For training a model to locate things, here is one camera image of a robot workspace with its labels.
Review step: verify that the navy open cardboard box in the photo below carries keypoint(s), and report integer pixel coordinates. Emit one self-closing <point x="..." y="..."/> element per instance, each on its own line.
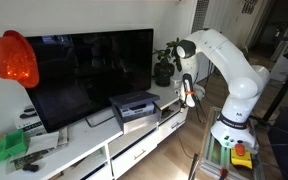
<point x="134" y="97"/>

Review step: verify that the white sheet of paper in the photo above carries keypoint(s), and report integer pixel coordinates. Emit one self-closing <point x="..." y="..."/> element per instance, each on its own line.
<point x="44" y="141"/>

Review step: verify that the green plastic box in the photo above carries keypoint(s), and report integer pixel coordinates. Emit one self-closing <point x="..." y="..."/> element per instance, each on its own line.
<point x="15" y="143"/>

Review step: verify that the black foreground device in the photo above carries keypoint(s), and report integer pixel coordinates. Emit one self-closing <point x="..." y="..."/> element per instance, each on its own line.
<point x="284" y="146"/>

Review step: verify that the translucent plastic cup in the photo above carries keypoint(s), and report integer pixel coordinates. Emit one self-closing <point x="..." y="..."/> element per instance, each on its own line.
<point x="175" y="81"/>

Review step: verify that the yellow emergency stop box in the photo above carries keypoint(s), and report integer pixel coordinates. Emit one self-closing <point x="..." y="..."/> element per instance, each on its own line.
<point x="241" y="160"/>

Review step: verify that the wall vent grille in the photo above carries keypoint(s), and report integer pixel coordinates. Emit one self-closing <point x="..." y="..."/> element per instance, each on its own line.
<point x="200" y="15"/>

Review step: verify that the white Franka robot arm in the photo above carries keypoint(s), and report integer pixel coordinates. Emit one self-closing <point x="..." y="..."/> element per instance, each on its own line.
<point x="230" y="66"/>

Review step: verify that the printed magazine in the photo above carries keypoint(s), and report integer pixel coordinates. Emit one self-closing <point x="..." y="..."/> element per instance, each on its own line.
<point x="34" y="159"/>

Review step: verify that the black tripod stand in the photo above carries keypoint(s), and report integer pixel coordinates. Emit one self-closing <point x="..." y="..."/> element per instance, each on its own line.
<point x="284" y="90"/>

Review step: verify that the white television stand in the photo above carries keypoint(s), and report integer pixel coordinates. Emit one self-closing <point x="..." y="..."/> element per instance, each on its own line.
<point x="84" y="136"/>

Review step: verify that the aluminium robot base platform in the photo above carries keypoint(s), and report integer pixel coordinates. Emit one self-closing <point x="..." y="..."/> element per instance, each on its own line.
<point x="214" y="156"/>

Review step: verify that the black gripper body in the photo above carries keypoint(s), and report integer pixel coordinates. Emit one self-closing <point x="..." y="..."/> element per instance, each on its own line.
<point x="181" y="104"/>

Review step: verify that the black flat screen television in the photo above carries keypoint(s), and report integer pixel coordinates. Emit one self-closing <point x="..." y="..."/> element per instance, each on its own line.
<point x="90" y="73"/>

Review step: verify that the dark wall decoration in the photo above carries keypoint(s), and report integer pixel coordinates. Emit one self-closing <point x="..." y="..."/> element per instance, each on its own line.
<point x="250" y="6"/>

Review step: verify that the green leafy plant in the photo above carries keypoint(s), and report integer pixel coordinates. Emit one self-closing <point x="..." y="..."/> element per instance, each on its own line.
<point x="165" y="55"/>

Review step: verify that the white printed carton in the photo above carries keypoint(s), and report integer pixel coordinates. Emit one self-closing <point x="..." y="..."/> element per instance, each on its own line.
<point x="25" y="125"/>

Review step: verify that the small black object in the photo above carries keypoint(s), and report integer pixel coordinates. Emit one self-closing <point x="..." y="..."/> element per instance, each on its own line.
<point x="30" y="167"/>

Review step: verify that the dark round plant pot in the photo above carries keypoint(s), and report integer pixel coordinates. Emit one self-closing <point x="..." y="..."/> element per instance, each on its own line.
<point x="164" y="75"/>

